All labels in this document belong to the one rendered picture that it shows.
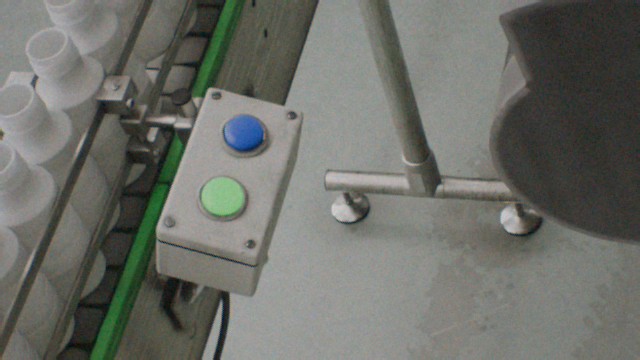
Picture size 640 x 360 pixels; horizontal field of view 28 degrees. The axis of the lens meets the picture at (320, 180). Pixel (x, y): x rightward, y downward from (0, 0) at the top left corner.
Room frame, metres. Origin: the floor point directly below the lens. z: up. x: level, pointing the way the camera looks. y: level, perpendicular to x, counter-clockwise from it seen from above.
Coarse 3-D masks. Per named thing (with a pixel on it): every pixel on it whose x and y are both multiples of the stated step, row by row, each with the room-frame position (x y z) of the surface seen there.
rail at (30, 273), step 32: (192, 0) 0.93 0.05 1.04; (128, 32) 0.84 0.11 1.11; (160, 96) 0.83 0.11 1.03; (96, 128) 0.75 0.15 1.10; (128, 160) 0.76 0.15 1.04; (64, 192) 0.69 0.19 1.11; (32, 256) 0.64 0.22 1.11; (96, 256) 0.69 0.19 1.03; (64, 320) 0.63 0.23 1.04; (0, 352) 0.57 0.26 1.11
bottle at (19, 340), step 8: (0, 312) 0.60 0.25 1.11; (0, 320) 0.59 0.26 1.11; (16, 328) 0.61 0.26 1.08; (16, 336) 0.60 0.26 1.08; (8, 344) 0.59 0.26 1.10; (16, 344) 0.59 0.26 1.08; (24, 344) 0.60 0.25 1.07; (8, 352) 0.58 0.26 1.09; (16, 352) 0.59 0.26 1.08; (24, 352) 0.59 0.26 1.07; (32, 352) 0.60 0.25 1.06
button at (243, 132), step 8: (232, 120) 0.69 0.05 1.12; (240, 120) 0.69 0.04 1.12; (248, 120) 0.69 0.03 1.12; (256, 120) 0.68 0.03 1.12; (232, 128) 0.68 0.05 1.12; (240, 128) 0.68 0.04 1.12; (248, 128) 0.68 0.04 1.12; (256, 128) 0.68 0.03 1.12; (232, 136) 0.67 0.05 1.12; (240, 136) 0.67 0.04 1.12; (248, 136) 0.67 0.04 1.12; (256, 136) 0.67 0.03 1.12; (232, 144) 0.67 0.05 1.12; (240, 144) 0.67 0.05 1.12; (248, 144) 0.67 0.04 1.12; (256, 144) 0.67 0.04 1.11
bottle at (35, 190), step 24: (0, 144) 0.72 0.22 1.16; (0, 168) 0.72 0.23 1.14; (24, 168) 0.70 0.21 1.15; (0, 192) 0.68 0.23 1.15; (24, 192) 0.69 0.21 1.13; (48, 192) 0.69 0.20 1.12; (0, 216) 0.68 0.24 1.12; (24, 216) 0.67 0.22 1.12; (72, 216) 0.69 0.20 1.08; (24, 240) 0.67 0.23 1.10; (72, 240) 0.68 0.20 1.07; (48, 264) 0.67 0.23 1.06; (72, 264) 0.68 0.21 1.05; (96, 264) 0.69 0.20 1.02
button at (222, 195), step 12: (216, 180) 0.64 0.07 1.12; (228, 180) 0.64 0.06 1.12; (204, 192) 0.63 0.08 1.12; (216, 192) 0.63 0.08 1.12; (228, 192) 0.63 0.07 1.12; (240, 192) 0.62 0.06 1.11; (204, 204) 0.62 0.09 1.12; (216, 204) 0.62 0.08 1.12; (228, 204) 0.62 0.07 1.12; (240, 204) 0.62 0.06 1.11
